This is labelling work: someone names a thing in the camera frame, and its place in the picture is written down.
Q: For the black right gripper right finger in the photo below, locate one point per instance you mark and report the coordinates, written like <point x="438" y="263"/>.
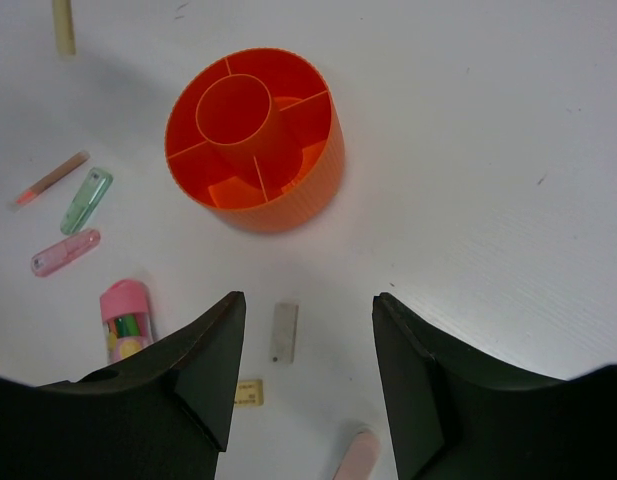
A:
<point x="455" y="412"/>

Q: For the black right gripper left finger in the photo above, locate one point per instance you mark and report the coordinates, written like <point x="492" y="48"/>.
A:
<point x="163" y="413"/>

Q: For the pink capped clear tube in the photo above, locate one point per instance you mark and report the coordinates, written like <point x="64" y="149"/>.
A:
<point x="125" y="314"/>

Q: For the green correction tape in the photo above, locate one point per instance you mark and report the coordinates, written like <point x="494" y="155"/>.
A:
<point x="87" y="198"/>

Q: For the orange highlighter pen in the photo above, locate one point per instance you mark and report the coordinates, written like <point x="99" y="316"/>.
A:
<point x="50" y="179"/>

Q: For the small yellow eraser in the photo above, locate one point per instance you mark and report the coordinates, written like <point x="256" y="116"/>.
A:
<point x="249" y="393"/>

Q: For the pale pink eraser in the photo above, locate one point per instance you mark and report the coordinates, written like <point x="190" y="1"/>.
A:
<point x="361" y="456"/>

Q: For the grey eraser block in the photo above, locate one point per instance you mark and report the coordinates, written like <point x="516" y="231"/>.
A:
<point x="284" y="332"/>

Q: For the pink correction tape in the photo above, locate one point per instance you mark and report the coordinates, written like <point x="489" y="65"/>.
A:
<point x="64" y="252"/>

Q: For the orange round desk organizer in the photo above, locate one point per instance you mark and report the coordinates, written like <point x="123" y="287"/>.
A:
<point x="255" y="138"/>

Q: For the cream pen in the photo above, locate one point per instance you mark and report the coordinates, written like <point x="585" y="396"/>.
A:
<point x="64" y="27"/>

